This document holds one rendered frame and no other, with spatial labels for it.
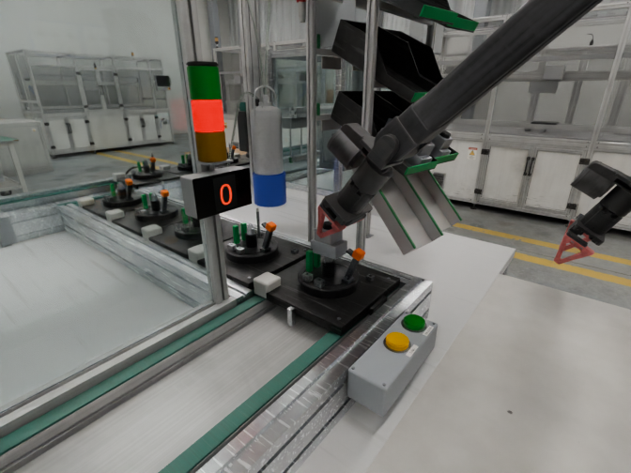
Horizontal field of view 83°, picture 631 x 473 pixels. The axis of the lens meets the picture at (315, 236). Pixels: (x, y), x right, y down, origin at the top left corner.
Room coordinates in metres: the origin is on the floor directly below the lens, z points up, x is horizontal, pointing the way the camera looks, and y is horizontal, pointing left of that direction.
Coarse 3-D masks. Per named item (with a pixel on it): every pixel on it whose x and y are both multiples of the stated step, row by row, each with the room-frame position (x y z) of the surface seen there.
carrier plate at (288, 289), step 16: (320, 256) 0.84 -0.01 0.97; (288, 272) 0.75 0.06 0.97; (368, 272) 0.75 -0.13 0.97; (288, 288) 0.68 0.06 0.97; (368, 288) 0.68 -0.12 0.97; (384, 288) 0.68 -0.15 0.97; (288, 304) 0.62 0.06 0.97; (304, 304) 0.62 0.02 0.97; (320, 304) 0.62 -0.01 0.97; (336, 304) 0.62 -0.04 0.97; (352, 304) 0.62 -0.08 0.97; (368, 304) 0.62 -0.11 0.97; (320, 320) 0.57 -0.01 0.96; (336, 320) 0.56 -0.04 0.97; (352, 320) 0.57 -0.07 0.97
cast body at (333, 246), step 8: (328, 224) 0.70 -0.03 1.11; (312, 240) 0.73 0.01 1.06; (320, 240) 0.70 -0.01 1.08; (328, 240) 0.68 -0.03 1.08; (336, 240) 0.69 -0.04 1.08; (344, 240) 0.70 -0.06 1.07; (312, 248) 0.73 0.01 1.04; (320, 248) 0.70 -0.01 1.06; (328, 248) 0.68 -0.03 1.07; (336, 248) 0.67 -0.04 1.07; (344, 248) 0.69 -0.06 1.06; (328, 256) 0.68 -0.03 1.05; (336, 256) 0.67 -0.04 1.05
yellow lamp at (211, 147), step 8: (200, 136) 0.61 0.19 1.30; (208, 136) 0.61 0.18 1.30; (216, 136) 0.61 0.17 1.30; (224, 136) 0.63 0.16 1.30; (200, 144) 0.61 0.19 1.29; (208, 144) 0.61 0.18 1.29; (216, 144) 0.61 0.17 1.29; (224, 144) 0.63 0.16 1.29; (200, 152) 0.61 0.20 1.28; (208, 152) 0.61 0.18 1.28; (216, 152) 0.61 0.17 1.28; (224, 152) 0.63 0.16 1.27; (200, 160) 0.62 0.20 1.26; (208, 160) 0.61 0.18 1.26; (216, 160) 0.61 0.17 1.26
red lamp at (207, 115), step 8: (192, 104) 0.62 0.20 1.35; (200, 104) 0.61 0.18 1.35; (208, 104) 0.61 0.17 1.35; (216, 104) 0.62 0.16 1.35; (192, 112) 0.62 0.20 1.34; (200, 112) 0.61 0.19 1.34; (208, 112) 0.61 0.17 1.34; (216, 112) 0.62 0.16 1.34; (200, 120) 0.61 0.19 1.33; (208, 120) 0.61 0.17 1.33; (216, 120) 0.62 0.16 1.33; (200, 128) 0.61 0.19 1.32; (208, 128) 0.61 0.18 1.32; (216, 128) 0.62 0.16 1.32
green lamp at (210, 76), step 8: (192, 72) 0.61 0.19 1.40; (200, 72) 0.61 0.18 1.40; (208, 72) 0.61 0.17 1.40; (216, 72) 0.63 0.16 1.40; (192, 80) 0.61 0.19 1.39; (200, 80) 0.61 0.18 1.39; (208, 80) 0.61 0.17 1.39; (216, 80) 0.62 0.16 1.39; (192, 88) 0.61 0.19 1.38; (200, 88) 0.61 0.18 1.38; (208, 88) 0.61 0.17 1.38; (216, 88) 0.62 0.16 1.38; (192, 96) 0.61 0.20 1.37; (200, 96) 0.61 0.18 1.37; (208, 96) 0.61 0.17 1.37; (216, 96) 0.62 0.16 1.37
